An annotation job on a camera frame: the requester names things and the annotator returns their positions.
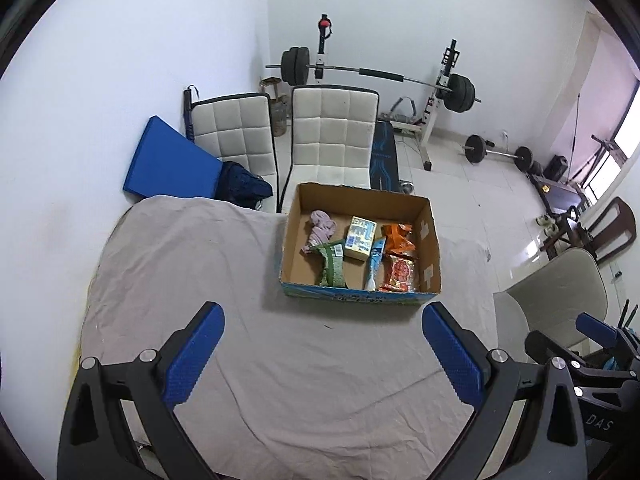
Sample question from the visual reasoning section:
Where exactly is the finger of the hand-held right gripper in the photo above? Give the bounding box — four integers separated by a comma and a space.
575, 311, 640, 361
524, 330, 581, 368

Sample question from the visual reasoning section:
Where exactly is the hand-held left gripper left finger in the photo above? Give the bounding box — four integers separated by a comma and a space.
57, 301, 226, 480

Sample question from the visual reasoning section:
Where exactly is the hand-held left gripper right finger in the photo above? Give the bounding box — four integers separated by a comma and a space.
421, 302, 588, 480

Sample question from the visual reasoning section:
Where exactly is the red snack packet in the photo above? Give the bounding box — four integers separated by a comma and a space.
377, 254, 418, 293

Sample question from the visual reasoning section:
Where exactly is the cardboard box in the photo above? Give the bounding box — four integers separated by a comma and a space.
279, 182, 443, 307

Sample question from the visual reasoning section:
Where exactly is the blue snack packet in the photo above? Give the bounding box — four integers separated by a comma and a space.
364, 237, 388, 292

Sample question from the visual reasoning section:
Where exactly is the orange snack packet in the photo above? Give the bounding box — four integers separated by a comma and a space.
381, 222, 417, 256

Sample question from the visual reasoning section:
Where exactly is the white blue tissue pack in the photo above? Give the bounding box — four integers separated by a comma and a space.
344, 216, 378, 261

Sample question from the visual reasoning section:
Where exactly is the green snack packet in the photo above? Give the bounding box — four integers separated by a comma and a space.
309, 241, 348, 288

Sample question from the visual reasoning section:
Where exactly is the purple sock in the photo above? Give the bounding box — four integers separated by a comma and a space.
300, 210, 338, 256

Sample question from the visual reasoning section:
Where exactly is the grey plastic chair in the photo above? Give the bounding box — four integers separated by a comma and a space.
492, 247, 608, 361

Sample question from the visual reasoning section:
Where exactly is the brown wooden chair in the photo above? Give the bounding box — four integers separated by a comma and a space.
542, 196, 638, 266

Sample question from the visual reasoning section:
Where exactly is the grey tablecloth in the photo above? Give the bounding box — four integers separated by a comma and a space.
80, 195, 501, 480

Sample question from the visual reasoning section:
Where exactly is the black stand tripod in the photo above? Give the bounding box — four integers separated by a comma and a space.
575, 135, 626, 186

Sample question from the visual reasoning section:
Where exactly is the dark blue bag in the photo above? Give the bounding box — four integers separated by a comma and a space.
215, 160, 274, 208

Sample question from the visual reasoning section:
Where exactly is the black thin pole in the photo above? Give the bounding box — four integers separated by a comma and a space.
569, 92, 582, 181

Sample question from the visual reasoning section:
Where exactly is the blue foam mat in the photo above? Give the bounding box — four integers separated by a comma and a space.
122, 115, 224, 201

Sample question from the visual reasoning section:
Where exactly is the window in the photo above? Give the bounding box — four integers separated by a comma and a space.
585, 77, 640, 201

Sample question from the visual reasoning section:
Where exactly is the small barbell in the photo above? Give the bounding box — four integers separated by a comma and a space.
462, 134, 535, 171

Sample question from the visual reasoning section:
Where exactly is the black blue weight bench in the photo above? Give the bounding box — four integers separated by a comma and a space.
370, 120, 401, 192

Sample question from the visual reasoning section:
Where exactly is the white padded chair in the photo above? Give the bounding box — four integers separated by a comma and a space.
280, 85, 380, 213
190, 92, 280, 213

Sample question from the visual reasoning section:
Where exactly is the white bench press rack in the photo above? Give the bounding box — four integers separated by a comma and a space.
312, 12, 461, 171

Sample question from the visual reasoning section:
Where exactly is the black slim rod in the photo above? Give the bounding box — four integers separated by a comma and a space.
182, 85, 201, 141

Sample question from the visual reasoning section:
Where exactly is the clear water jug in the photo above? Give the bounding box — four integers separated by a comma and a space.
271, 101, 290, 137

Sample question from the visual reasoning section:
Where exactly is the barbell with black plates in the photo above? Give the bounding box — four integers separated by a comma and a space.
265, 46, 483, 113

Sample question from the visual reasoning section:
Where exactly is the black camera tripod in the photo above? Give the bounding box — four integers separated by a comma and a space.
619, 299, 640, 331

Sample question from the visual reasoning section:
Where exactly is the grey exercise handle bar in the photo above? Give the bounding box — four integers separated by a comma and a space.
392, 96, 418, 123

